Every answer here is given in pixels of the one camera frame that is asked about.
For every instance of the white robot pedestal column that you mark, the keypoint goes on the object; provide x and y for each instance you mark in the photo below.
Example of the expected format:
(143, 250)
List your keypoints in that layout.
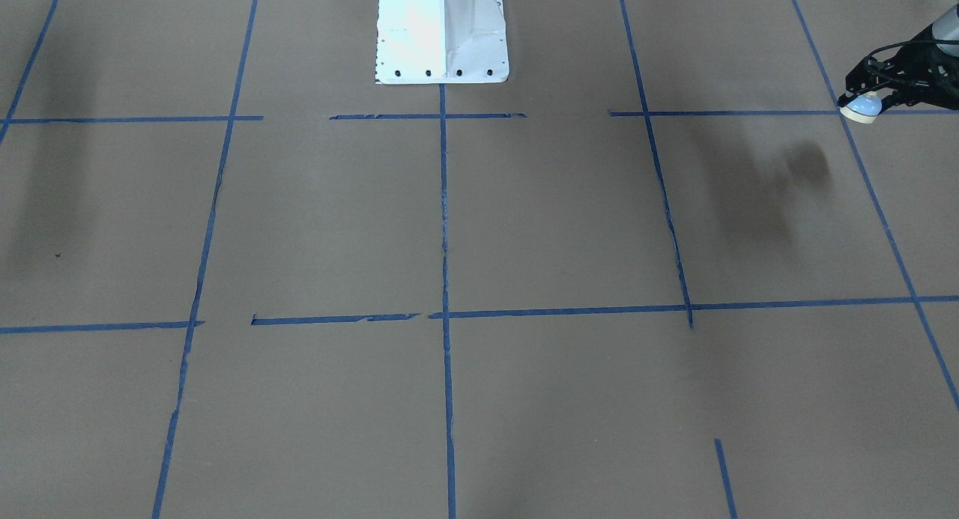
(441, 41)

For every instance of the brown paper table cover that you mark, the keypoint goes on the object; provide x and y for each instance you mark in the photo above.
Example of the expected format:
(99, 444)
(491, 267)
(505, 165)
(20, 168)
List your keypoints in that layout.
(654, 274)

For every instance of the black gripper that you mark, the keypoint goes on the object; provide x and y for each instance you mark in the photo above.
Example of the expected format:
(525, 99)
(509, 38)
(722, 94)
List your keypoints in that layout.
(923, 76)

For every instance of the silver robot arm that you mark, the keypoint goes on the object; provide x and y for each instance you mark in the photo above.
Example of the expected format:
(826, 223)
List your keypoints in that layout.
(884, 26)

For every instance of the blue and cream bell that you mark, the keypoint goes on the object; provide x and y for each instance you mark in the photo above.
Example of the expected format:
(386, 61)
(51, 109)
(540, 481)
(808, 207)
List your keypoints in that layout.
(862, 108)

